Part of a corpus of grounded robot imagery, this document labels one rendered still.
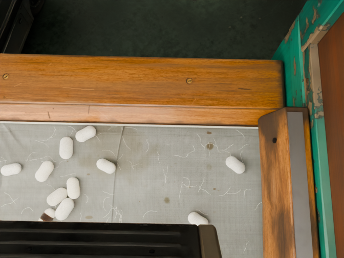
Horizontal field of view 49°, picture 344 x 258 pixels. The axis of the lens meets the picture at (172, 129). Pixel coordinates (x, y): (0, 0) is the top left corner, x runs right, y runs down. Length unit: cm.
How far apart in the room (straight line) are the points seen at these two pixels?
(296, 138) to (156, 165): 23
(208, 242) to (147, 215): 35
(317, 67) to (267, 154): 14
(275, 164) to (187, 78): 21
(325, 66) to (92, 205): 41
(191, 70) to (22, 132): 31
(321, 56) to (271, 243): 27
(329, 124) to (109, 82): 35
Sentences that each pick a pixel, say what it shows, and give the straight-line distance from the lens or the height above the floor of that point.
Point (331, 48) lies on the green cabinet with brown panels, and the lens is 55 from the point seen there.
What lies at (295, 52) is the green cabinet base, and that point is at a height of 82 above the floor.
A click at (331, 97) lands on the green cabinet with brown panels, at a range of 54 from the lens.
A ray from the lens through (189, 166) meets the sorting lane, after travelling 64.
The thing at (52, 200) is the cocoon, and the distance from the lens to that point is 64.
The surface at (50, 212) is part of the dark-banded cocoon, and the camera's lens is 64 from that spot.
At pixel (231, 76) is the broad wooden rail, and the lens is 66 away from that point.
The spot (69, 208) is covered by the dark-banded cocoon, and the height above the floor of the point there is 76.
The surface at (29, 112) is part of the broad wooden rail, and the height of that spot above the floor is 75.
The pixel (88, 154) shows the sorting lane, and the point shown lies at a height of 74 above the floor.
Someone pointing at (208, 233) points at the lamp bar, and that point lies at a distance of 30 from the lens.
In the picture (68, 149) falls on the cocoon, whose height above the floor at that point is 76.
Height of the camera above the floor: 137
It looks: 75 degrees down
